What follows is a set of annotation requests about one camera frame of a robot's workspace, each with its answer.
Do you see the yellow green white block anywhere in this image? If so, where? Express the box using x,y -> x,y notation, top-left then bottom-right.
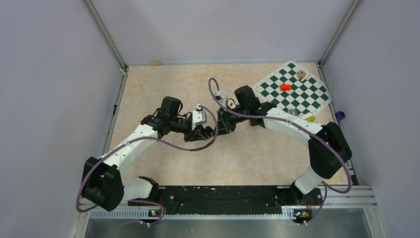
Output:
305,116 -> 315,122

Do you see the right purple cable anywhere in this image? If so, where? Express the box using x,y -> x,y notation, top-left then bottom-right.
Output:
208,77 -> 353,226

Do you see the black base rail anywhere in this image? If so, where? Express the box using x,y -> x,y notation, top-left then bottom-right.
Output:
147,185 -> 322,215

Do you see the green white chessboard mat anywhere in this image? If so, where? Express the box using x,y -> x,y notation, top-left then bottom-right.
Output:
252,60 -> 331,116

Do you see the red block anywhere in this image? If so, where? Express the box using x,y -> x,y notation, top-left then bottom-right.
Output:
280,84 -> 292,91

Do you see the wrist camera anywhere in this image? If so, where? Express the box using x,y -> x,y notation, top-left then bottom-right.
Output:
192,104 -> 207,129
215,90 -> 229,107

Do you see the purple cable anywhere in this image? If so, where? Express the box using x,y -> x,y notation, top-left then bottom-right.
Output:
75,105 -> 219,227
208,77 -> 353,226

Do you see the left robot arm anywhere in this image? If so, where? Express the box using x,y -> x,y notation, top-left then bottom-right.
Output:
76,96 -> 217,212

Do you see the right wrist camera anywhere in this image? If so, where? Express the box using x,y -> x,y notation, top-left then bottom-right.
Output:
215,90 -> 229,107

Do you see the cork on back edge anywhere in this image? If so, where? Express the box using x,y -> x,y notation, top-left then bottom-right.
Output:
151,60 -> 161,66

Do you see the black earbud case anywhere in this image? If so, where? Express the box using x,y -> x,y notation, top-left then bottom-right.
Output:
205,126 -> 214,137

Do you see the black microphone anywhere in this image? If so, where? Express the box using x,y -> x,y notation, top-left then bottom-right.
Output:
287,109 -> 298,116

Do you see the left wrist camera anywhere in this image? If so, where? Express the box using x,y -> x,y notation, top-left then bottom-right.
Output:
192,104 -> 207,129

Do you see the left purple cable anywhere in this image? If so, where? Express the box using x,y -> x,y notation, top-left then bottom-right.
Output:
75,105 -> 219,227

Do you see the small beige figurine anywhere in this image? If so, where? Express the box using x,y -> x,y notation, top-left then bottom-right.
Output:
297,70 -> 308,81

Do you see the purple object at right edge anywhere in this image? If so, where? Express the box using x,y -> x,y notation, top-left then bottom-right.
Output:
335,111 -> 346,122

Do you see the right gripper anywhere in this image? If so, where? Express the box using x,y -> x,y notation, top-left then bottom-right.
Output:
212,105 -> 249,137

